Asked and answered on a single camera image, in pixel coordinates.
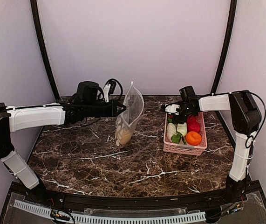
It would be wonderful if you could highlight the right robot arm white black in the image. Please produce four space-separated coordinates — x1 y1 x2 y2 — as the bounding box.
165 86 265 182

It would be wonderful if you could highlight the white radish toy left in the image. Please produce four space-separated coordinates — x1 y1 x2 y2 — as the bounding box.
166 123 177 142

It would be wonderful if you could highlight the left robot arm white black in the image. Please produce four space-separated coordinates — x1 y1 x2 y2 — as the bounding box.
0 100 127 203

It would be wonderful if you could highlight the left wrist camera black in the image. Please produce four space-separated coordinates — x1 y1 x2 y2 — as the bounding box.
76 81 100 103

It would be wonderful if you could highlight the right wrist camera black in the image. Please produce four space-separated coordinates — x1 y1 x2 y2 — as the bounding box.
179 85 196 102

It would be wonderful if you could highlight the pink plastic basket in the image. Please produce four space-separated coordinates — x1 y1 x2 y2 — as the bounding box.
163 112 208 156

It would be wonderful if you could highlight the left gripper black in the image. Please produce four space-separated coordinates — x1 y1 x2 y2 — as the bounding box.
84 99 127 118

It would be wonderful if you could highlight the right black frame post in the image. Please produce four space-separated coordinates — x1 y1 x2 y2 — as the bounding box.
210 0 237 93

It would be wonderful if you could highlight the left camera cable black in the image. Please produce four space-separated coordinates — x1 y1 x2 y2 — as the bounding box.
104 78 123 98

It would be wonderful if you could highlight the black frame post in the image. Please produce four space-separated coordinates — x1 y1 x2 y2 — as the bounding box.
30 0 60 100
210 0 237 93

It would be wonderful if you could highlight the left black frame post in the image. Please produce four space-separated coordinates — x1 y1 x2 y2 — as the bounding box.
30 0 60 100

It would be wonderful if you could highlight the clear polka dot zip bag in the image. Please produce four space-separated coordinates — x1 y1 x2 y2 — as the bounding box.
115 81 144 147

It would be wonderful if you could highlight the white radish toy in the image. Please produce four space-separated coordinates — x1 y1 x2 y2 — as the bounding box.
166 123 177 142
177 123 188 137

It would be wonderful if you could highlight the white slotted cable duct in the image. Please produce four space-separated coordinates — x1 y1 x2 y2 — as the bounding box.
13 199 206 224

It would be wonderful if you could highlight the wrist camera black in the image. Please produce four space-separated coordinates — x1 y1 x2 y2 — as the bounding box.
76 81 100 103
179 85 196 102

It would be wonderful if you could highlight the white radish toy right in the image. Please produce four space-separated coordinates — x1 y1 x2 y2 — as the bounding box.
177 123 188 137

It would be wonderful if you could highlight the dark red pomegranate toy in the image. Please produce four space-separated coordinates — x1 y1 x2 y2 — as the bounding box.
187 115 200 133

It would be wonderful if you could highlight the yellow peach toy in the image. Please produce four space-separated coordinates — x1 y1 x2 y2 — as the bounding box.
120 129 132 145

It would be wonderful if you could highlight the orange tangerine toy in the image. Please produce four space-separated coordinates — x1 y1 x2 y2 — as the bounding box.
185 131 202 146

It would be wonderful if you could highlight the circuit board with leds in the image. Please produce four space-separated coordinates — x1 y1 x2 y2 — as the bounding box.
50 210 70 222

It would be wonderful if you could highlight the black front rail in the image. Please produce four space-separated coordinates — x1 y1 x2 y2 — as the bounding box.
30 189 227 211

